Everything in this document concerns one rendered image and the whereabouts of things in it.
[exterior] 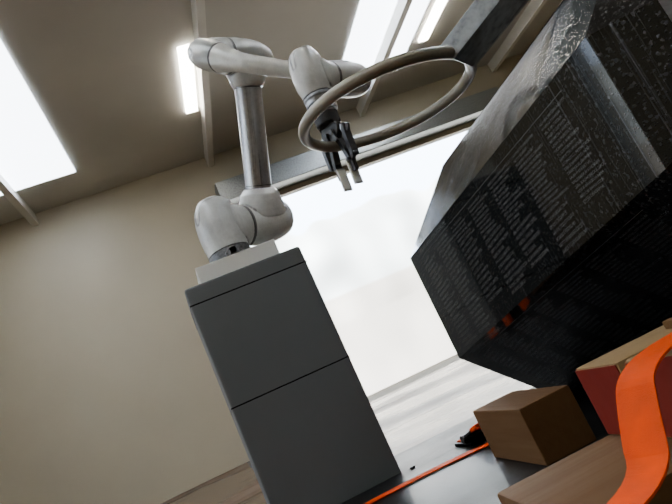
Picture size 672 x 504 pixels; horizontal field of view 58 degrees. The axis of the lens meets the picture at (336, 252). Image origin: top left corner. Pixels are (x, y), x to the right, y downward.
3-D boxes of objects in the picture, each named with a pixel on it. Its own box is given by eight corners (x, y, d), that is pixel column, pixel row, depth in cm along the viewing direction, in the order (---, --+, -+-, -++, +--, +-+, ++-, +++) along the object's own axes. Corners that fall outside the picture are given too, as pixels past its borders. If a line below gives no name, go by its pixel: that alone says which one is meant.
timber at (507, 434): (494, 457, 147) (471, 411, 150) (536, 436, 150) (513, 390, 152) (547, 467, 119) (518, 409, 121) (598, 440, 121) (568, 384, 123)
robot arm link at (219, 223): (200, 266, 218) (179, 213, 223) (242, 258, 230) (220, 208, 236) (219, 245, 207) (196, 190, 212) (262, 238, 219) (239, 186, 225)
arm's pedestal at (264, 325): (268, 551, 169) (166, 291, 185) (260, 527, 216) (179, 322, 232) (423, 470, 182) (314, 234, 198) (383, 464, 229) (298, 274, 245)
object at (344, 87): (507, 73, 163) (502, 63, 164) (422, 36, 124) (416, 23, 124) (367, 157, 191) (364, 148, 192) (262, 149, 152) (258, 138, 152)
